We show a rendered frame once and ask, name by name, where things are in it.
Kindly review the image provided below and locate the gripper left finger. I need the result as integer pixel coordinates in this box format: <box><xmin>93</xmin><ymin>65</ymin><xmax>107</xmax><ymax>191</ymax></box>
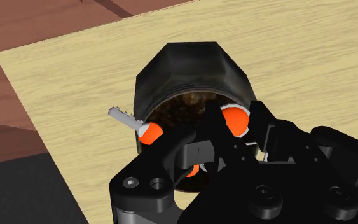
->
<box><xmin>109</xmin><ymin>100</ymin><xmax>258</xmax><ymax>224</ymax></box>

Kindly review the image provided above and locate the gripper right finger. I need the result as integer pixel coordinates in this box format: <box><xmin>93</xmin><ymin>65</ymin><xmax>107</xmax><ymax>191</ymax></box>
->
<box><xmin>247</xmin><ymin>99</ymin><xmax>358</xmax><ymax>199</ymax></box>

